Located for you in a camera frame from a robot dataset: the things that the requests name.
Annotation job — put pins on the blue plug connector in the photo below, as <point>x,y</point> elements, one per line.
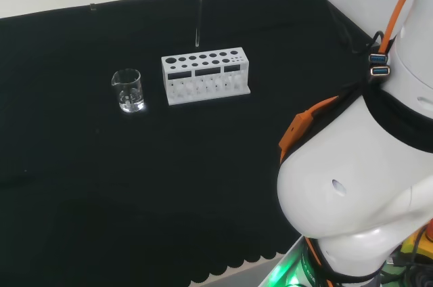
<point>380,71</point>
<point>379,58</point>

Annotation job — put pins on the clear glass rod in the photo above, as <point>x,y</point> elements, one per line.
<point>199,13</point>

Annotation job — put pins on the grey metal base plate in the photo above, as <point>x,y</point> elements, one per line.
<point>264,270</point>

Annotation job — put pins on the yellow stop button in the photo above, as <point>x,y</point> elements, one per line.
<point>411,246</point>

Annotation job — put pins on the white test tube rack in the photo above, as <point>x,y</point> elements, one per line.
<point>203,95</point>

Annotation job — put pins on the small clear glass beaker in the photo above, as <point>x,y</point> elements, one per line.
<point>130,97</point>

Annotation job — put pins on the black bench cloth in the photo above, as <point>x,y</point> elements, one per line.
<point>135,182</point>

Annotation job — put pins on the clear tape strip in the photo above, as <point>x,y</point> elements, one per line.
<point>93,6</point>

